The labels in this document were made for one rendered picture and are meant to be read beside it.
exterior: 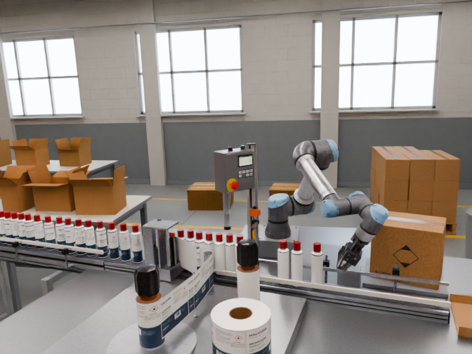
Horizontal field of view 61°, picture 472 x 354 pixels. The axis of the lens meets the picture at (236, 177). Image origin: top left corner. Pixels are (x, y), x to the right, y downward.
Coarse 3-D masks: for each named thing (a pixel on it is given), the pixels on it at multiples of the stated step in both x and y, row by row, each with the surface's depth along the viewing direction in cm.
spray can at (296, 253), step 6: (294, 246) 178; (300, 246) 178; (294, 252) 178; (300, 252) 178; (294, 258) 178; (300, 258) 178; (294, 264) 178; (300, 264) 178; (294, 270) 179; (300, 270) 179; (294, 276) 180; (300, 276) 180
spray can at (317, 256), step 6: (318, 246) 175; (312, 252) 177; (318, 252) 176; (312, 258) 177; (318, 258) 175; (312, 264) 177; (318, 264) 176; (312, 270) 178; (318, 270) 176; (312, 276) 178; (318, 276) 177; (312, 282) 179; (318, 282) 178
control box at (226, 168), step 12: (216, 156) 187; (228, 156) 183; (216, 168) 189; (228, 168) 184; (240, 168) 187; (216, 180) 190; (228, 180) 185; (240, 180) 189; (252, 180) 193; (228, 192) 187
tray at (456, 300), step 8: (456, 296) 172; (464, 296) 171; (456, 304) 171; (464, 304) 171; (456, 312) 165; (464, 312) 165; (456, 320) 159; (464, 320) 159; (456, 328) 155; (464, 328) 149; (464, 336) 149
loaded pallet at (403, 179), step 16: (384, 160) 485; (400, 160) 473; (416, 160) 471; (432, 160) 468; (448, 160) 464; (384, 176) 484; (400, 176) 477; (416, 176) 474; (432, 176) 471; (448, 176) 468; (384, 192) 485; (400, 192) 481; (416, 192) 478; (432, 192) 475; (448, 192) 472; (400, 208) 485; (416, 208) 482; (432, 208) 479; (448, 208) 475; (448, 224) 474
